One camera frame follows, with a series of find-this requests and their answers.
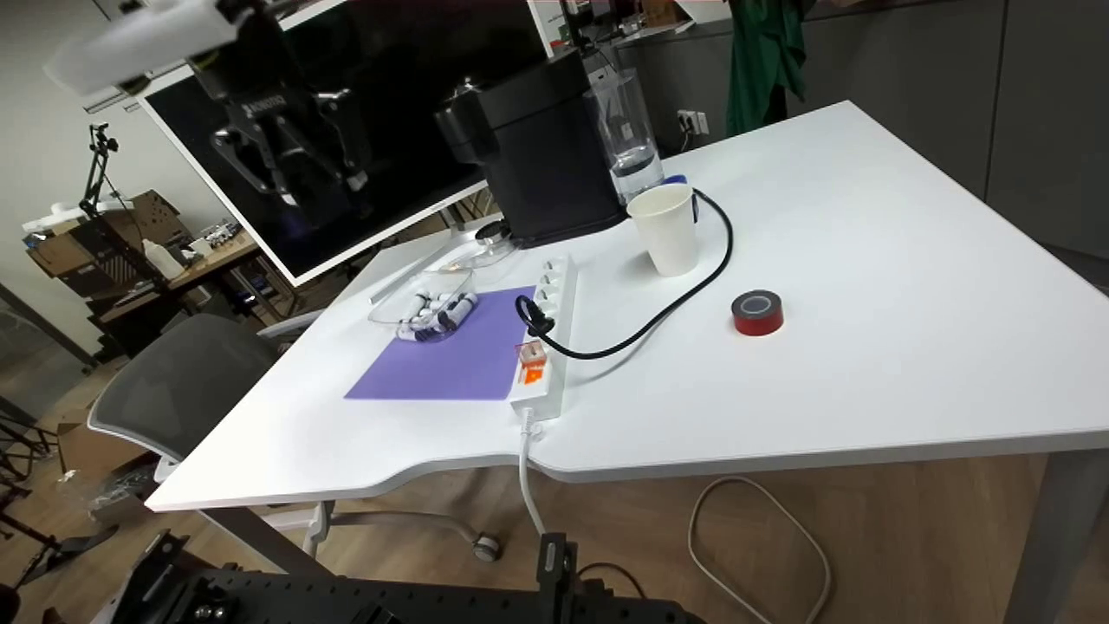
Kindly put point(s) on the black coffee machine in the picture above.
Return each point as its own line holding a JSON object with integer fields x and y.
{"x": 541, "y": 156}

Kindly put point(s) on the stack of cardboard boxes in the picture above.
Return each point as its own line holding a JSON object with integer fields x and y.
{"x": 95, "y": 247}

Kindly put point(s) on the grey office chair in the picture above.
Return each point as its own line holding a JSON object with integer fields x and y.
{"x": 186, "y": 381}

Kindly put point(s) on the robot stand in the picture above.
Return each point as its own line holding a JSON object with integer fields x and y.
{"x": 346, "y": 602}

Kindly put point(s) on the wall socket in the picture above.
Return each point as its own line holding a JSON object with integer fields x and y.
{"x": 693, "y": 122}

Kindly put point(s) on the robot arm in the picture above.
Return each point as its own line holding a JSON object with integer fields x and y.
{"x": 147, "y": 39}

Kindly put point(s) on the heap of markers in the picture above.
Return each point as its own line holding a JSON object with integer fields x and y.
{"x": 437, "y": 316}

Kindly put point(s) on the green cloth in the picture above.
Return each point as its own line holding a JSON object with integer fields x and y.
{"x": 762, "y": 52}

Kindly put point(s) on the white paper cup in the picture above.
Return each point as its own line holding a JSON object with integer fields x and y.
{"x": 669, "y": 230}

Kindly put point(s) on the purple mat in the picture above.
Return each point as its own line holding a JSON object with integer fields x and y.
{"x": 468, "y": 364}

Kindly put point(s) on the white bottle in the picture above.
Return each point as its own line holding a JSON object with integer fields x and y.
{"x": 160, "y": 258}

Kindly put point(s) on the white power strip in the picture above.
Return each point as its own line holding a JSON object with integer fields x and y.
{"x": 548, "y": 364}

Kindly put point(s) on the clear plastic container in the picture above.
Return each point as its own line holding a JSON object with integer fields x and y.
{"x": 407, "y": 295}

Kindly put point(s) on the roll of red tape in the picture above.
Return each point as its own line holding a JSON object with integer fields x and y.
{"x": 757, "y": 314}

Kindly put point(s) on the cardboard box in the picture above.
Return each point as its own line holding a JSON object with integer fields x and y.
{"x": 95, "y": 451}

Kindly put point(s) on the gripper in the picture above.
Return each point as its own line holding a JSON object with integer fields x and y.
{"x": 256, "y": 82}

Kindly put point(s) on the wooden desk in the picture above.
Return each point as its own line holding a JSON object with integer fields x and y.
{"x": 195, "y": 269}

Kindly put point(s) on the camera on tripod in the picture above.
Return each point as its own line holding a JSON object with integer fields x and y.
{"x": 97, "y": 165}

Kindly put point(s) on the large white-framed dark screen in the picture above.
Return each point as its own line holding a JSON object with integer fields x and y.
{"x": 416, "y": 104}

